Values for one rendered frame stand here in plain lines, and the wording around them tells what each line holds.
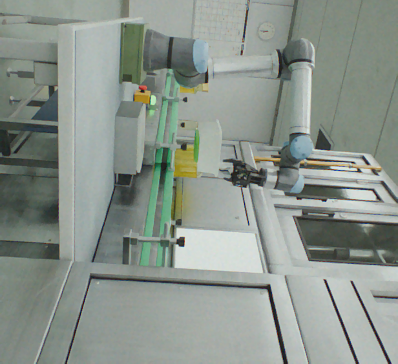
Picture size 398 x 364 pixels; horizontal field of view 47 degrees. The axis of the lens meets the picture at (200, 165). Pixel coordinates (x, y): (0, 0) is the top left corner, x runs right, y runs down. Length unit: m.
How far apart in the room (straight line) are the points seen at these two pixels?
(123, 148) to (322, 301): 0.90
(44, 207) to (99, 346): 1.16
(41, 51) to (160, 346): 0.64
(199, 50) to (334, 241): 0.96
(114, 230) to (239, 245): 0.53
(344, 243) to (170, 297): 1.14
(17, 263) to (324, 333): 0.67
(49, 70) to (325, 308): 0.78
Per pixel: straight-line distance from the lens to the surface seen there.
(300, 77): 1.74
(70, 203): 1.06
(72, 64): 0.98
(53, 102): 2.34
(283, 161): 1.78
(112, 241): 1.44
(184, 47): 1.69
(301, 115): 1.69
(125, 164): 1.68
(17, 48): 1.05
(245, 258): 1.72
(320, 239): 2.01
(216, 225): 1.87
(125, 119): 1.61
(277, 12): 7.87
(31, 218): 1.95
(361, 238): 2.09
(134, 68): 1.65
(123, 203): 1.62
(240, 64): 1.85
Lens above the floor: 0.96
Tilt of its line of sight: 3 degrees up
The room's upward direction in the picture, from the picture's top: 94 degrees clockwise
